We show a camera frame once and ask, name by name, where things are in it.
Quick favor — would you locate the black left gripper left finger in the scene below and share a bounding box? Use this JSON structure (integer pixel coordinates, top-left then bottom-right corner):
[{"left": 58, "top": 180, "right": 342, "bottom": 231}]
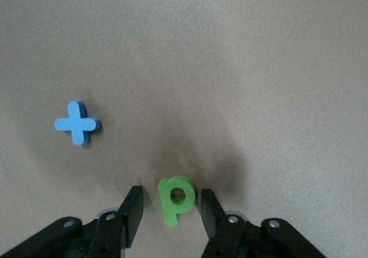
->
[{"left": 0, "top": 185, "right": 144, "bottom": 258}]

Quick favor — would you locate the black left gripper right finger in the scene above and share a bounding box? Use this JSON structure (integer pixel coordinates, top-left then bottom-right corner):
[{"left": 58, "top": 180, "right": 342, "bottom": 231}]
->
[{"left": 200, "top": 188, "right": 331, "bottom": 258}]

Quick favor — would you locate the green letter p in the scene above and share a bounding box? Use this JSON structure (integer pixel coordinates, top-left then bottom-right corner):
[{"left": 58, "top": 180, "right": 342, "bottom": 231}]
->
[{"left": 157, "top": 175, "right": 198, "bottom": 228}]

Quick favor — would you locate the blue letter x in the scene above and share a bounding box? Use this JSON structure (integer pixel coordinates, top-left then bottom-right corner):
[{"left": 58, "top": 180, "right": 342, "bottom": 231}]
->
[{"left": 53, "top": 101, "right": 103, "bottom": 147}]

